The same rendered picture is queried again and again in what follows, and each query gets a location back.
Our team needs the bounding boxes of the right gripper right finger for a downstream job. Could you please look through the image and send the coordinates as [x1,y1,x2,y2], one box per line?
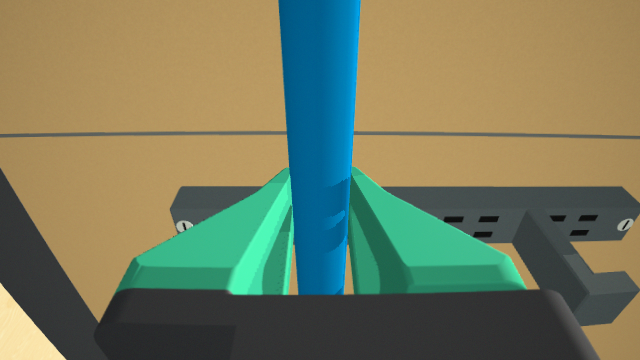
[348,167,527,294]

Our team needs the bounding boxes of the blue bar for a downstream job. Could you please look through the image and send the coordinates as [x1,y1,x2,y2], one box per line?
[278,0,361,295]

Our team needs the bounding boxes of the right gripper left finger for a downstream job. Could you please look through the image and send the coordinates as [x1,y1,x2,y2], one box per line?
[114,167,294,295]

